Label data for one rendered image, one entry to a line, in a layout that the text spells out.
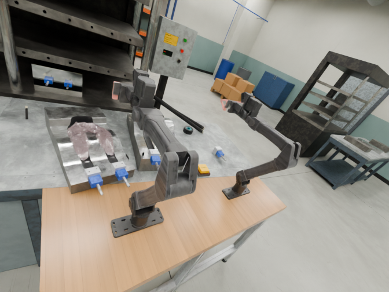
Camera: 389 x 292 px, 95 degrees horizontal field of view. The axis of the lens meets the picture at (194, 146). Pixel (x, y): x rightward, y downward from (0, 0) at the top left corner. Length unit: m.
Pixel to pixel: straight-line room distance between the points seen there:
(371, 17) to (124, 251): 7.90
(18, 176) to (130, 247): 0.52
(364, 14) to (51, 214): 8.12
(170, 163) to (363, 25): 7.71
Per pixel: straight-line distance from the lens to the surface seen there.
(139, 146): 1.00
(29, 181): 0.95
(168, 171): 0.42
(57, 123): 1.11
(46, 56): 1.56
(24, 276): 1.64
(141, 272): 0.74
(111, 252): 0.75
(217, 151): 1.31
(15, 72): 1.59
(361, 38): 7.77
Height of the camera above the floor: 1.49
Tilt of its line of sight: 31 degrees down
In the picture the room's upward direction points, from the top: 24 degrees clockwise
